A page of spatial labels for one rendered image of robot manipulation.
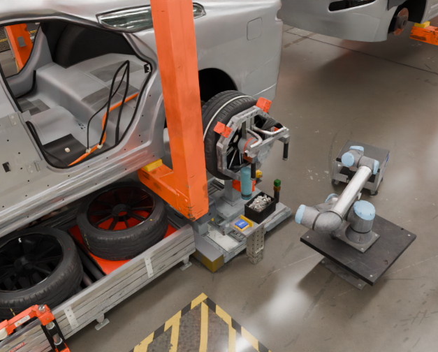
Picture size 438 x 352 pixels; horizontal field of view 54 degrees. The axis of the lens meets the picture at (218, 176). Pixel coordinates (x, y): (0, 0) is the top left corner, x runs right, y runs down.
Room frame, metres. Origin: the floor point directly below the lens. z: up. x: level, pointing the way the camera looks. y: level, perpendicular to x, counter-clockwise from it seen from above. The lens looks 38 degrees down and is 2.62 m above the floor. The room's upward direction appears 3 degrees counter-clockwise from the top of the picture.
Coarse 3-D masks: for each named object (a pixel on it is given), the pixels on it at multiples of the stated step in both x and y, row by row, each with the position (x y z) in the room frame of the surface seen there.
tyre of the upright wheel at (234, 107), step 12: (216, 96) 2.82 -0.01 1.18; (228, 96) 2.80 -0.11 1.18; (204, 108) 2.74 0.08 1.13; (216, 108) 2.69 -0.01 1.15; (228, 108) 2.65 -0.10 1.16; (240, 108) 2.70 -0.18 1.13; (204, 120) 2.66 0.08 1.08; (216, 120) 2.60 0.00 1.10; (228, 120) 2.62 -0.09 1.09; (264, 120) 2.86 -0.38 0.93; (204, 132) 2.59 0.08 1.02; (216, 132) 2.54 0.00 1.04; (204, 144) 2.55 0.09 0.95; (216, 144) 2.54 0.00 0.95; (216, 168) 2.53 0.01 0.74
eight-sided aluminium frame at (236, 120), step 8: (240, 112) 2.66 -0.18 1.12; (248, 112) 2.65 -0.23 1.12; (256, 112) 2.68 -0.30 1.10; (264, 112) 2.74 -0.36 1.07; (232, 120) 2.59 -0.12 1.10; (240, 120) 2.58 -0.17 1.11; (232, 128) 2.54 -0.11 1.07; (272, 128) 2.80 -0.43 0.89; (232, 136) 2.53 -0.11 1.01; (224, 144) 2.48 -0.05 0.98; (272, 144) 2.80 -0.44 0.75; (224, 152) 2.48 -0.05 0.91; (224, 160) 2.48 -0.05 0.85; (224, 168) 2.47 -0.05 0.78; (256, 168) 2.68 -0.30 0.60; (232, 176) 2.52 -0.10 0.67
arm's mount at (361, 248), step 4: (348, 224) 2.30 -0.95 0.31; (344, 228) 2.26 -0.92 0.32; (340, 232) 2.23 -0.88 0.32; (344, 232) 2.22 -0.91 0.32; (372, 232) 2.21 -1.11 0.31; (336, 236) 2.19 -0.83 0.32; (340, 236) 2.18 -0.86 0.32; (344, 236) 2.18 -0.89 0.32; (372, 236) 2.17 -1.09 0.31; (376, 236) 2.17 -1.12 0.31; (340, 240) 2.16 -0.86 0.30; (344, 240) 2.14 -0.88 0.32; (348, 240) 2.14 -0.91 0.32; (372, 240) 2.13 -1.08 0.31; (348, 244) 2.11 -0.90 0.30; (352, 244) 2.10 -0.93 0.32; (356, 244) 2.09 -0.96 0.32; (360, 244) 2.09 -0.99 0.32; (364, 244) 2.09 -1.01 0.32; (368, 244) 2.09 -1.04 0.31; (356, 248) 2.06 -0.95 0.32; (360, 248) 2.06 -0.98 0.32; (364, 248) 2.06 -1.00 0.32; (360, 252) 2.03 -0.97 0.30
